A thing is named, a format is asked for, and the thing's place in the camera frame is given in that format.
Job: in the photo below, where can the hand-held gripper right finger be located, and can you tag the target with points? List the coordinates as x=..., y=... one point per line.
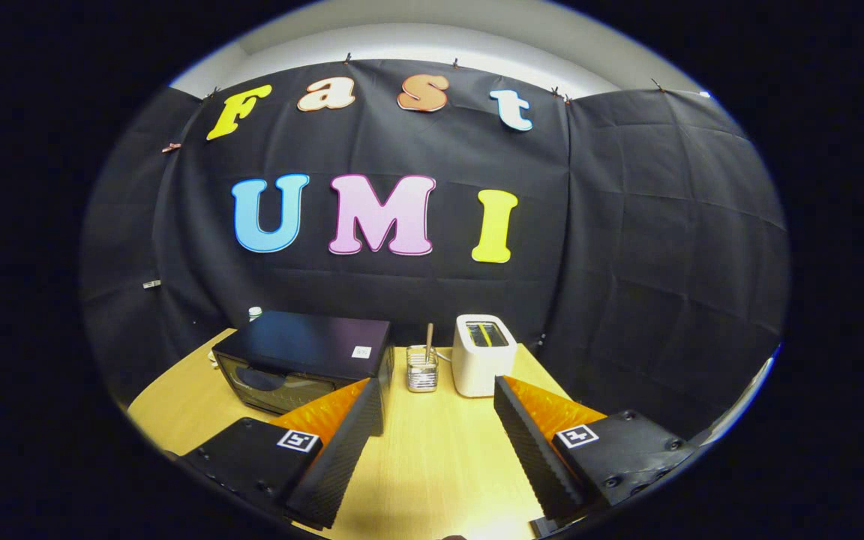
x=529, y=457

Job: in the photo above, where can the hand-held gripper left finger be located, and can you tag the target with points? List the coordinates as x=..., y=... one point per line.
x=342, y=457

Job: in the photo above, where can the black toaster oven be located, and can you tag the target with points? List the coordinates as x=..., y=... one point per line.
x=304, y=341

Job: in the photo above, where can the white bread toaster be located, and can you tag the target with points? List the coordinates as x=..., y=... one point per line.
x=477, y=371

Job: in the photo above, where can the wooden stick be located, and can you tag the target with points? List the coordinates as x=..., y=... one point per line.
x=429, y=337

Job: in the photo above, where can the small white bottle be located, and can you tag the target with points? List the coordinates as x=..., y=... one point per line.
x=255, y=313

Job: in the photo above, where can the black backdrop cloth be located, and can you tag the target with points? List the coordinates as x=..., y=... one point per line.
x=627, y=225

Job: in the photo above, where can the pink cloth clip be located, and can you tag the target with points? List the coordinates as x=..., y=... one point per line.
x=171, y=147

